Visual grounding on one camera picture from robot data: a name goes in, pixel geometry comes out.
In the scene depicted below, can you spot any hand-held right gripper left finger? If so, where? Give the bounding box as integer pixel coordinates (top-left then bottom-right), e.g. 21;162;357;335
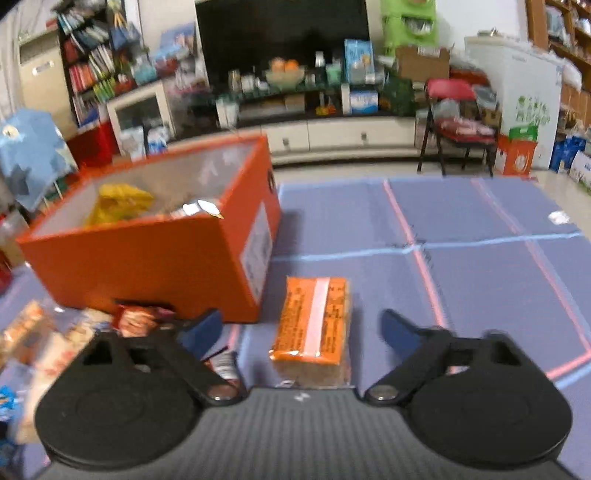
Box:
74;308;243;407

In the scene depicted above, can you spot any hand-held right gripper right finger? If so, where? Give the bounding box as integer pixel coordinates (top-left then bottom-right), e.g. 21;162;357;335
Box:
364;308;533;407

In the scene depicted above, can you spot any dark red snack packet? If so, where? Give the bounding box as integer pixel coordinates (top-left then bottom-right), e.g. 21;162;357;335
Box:
113;302;177;339

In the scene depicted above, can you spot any orange cracker packet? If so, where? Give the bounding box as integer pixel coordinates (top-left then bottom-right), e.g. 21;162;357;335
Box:
269;276;353;385

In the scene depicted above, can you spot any orange cardboard box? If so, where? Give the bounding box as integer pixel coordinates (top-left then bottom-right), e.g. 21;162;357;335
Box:
16;135;281;324

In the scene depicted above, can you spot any silver snack packet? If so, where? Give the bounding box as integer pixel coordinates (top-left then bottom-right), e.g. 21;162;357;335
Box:
203;348;242;391

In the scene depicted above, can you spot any blue plaid tablecloth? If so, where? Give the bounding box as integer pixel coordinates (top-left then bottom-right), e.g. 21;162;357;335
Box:
0;176;591;480

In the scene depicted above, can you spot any white beige snack packet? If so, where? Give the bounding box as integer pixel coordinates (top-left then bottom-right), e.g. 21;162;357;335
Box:
18;318;99;444

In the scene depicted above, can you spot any yellow snack packet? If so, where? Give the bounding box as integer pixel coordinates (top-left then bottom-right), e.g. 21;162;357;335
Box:
85;184;155;227

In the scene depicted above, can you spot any beige cracker packet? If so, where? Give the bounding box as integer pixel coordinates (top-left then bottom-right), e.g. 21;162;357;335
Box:
0;300;56;365

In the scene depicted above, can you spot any blue white bag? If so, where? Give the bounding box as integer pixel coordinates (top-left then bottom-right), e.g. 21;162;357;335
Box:
120;124;170;158

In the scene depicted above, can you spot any television stand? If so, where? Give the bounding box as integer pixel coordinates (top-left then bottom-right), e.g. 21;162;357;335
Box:
216;80;431;163

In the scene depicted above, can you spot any orange white carton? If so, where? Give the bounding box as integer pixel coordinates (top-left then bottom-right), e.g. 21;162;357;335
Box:
496;127;539;177

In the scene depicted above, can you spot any red box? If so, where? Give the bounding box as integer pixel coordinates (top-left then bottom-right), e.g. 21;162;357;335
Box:
68;117;119;168

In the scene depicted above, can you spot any white glass-door cabinet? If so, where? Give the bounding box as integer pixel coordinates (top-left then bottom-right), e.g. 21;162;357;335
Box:
107;80;177;154

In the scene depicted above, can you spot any blue star cloth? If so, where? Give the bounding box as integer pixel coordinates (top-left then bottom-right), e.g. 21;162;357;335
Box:
0;108;79;210

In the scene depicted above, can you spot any red chair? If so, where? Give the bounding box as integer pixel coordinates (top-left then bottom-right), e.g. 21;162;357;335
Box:
417;78;500;177

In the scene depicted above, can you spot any fruit bowl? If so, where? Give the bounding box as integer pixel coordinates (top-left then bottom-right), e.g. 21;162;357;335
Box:
265;58;305;89

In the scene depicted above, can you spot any brown cardboard box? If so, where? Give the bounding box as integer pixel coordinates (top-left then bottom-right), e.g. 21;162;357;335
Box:
396;46;451;82

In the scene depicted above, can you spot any light blue carton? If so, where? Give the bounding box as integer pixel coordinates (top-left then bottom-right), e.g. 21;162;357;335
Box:
344;39;375;85

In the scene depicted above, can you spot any white chest freezer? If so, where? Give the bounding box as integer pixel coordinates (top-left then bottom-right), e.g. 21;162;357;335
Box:
465;31;564;169

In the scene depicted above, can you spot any bookshelf with books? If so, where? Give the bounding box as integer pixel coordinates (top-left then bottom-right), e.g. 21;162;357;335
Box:
55;0;149;126

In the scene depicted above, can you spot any black television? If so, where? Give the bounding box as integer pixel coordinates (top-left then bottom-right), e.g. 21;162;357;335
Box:
194;0;371;85

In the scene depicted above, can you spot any green storage unit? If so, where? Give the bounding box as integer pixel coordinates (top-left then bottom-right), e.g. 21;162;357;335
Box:
381;0;437;48

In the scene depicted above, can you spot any wooden shelf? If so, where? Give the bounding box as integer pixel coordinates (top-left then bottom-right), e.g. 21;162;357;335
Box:
526;0;591;116

